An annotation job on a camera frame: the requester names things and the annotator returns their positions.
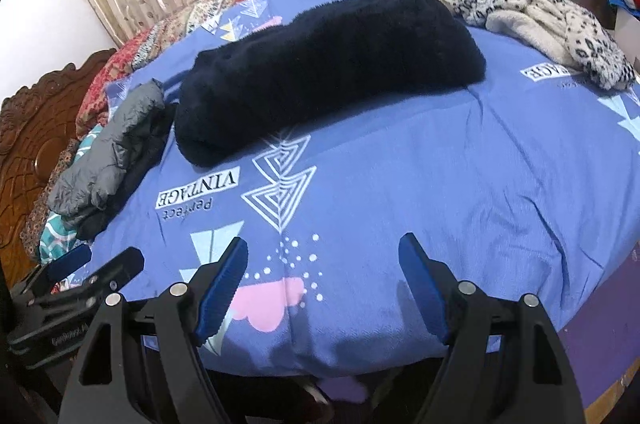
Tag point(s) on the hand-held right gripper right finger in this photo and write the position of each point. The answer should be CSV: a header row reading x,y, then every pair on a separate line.
x,y
422,284

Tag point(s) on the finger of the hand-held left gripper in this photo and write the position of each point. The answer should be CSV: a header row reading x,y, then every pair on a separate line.
x,y
70,260
112,268

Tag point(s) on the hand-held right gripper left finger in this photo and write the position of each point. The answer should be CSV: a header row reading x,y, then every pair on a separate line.
x,y
225,289

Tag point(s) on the navy fleece garment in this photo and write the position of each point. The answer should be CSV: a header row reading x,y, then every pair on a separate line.
x,y
325,54

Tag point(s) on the teal patterned cloth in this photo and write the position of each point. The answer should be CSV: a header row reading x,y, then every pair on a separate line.
x,y
55,239

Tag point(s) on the black garment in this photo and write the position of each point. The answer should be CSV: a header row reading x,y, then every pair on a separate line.
x,y
100,224

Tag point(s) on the blue printed bedsheet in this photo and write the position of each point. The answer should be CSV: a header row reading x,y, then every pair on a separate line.
x,y
425,179

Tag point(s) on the grey puffer jacket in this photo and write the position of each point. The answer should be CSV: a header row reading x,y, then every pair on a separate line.
x,y
115,149

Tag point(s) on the carved wooden headboard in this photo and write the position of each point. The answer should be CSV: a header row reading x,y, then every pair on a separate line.
x,y
30,129

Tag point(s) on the red patchwork quilt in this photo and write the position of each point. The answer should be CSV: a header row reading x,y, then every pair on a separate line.
x,y
150,39

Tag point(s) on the leopard print fleece garment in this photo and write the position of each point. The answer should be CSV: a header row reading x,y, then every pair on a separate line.
x,y
575,34

